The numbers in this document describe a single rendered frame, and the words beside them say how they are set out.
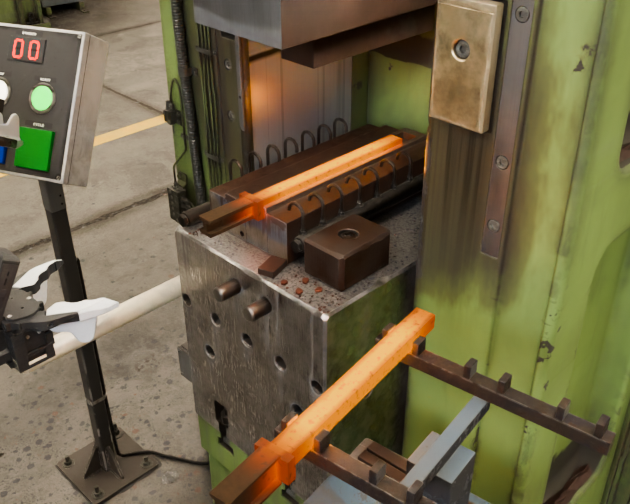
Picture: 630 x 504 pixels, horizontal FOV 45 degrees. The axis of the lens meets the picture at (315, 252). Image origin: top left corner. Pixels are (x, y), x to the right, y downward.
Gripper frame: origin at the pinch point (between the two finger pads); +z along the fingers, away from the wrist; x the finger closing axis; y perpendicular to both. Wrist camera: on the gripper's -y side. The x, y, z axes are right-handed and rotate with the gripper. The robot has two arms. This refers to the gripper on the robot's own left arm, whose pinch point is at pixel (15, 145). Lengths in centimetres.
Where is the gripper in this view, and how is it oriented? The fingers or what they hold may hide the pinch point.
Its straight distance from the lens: 149.5
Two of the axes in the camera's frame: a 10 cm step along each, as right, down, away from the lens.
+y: 1.7, -9.8, -0.6
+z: 3.0, -0.1, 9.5
